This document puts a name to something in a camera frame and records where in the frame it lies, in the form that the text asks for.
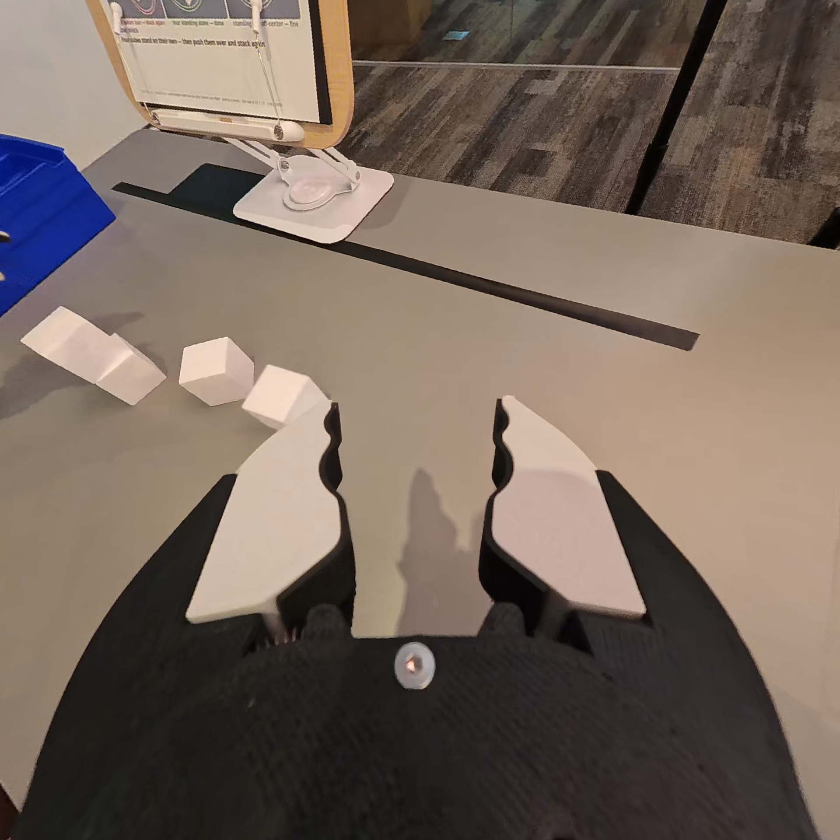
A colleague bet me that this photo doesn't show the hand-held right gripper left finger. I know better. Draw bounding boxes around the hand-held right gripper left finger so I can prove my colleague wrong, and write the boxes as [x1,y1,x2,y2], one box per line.
[185,400,357,639]

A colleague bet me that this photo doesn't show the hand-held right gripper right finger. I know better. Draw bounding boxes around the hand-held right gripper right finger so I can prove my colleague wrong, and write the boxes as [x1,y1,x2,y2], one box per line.
[481,395,648,639]

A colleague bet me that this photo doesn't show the white hard foam cube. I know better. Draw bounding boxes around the white hard foam cube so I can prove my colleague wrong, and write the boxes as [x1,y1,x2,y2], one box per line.
[20,306,116,382]
[178,336,256,406]
[241,364,332,431]
[95,333,168,406]

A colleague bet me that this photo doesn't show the wooden book stand white base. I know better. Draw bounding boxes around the wooden book stand white base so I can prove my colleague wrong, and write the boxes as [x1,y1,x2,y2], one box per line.
[85,0,395,245]

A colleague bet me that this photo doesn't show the blue plastic bin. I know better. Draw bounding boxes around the blue plastic bin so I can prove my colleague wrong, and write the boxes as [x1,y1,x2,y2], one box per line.
[0,133,117,316]

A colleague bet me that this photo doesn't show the printed instruction sheet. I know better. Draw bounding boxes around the printed instruction sheet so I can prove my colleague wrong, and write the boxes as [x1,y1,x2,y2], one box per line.
[108,0,322,124]

